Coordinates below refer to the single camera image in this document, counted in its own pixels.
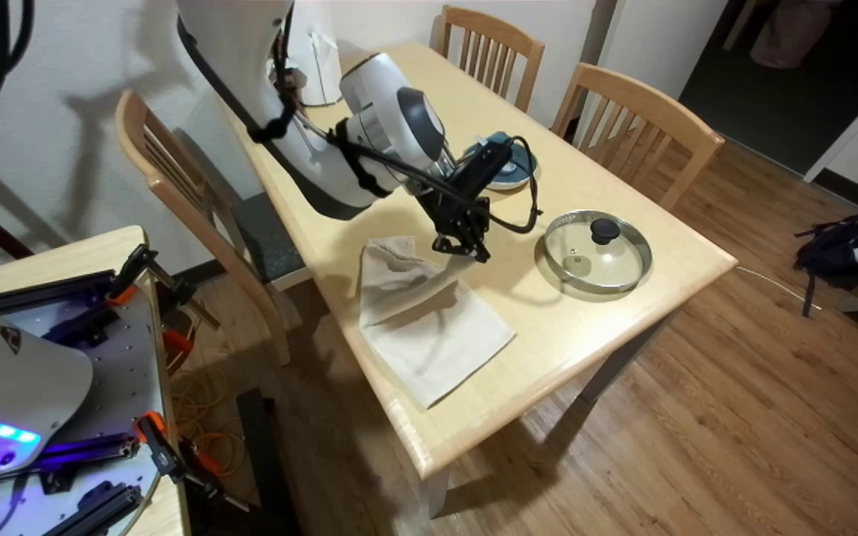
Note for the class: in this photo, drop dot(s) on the glass pot lid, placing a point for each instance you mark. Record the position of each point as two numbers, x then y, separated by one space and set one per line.
588 263

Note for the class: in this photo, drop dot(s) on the black bar clamp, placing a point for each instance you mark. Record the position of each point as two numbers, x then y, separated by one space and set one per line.
52 286

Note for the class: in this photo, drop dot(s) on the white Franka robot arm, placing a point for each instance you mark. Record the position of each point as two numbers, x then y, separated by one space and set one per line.
239 61

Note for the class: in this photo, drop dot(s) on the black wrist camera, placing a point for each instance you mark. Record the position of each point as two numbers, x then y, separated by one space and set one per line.
478 168

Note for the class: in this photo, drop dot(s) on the wooden slat-back dining chair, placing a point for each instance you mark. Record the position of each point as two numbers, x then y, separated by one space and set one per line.
499 40
646 114

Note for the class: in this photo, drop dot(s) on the white ribbed towel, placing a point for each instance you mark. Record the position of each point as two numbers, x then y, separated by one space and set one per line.
438 342

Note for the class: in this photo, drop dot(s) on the black bag with white label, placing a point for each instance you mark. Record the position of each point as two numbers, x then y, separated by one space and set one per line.
846 247

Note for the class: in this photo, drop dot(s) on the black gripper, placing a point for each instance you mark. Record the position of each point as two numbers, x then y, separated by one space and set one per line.
455 208

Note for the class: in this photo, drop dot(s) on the wooden chair with grey seat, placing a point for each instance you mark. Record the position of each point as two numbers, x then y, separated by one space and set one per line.
201 226

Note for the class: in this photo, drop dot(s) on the orange and black clamp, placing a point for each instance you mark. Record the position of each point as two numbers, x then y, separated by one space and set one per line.
163 441

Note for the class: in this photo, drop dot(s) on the black stand leg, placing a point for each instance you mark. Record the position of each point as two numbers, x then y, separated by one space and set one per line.
265 466

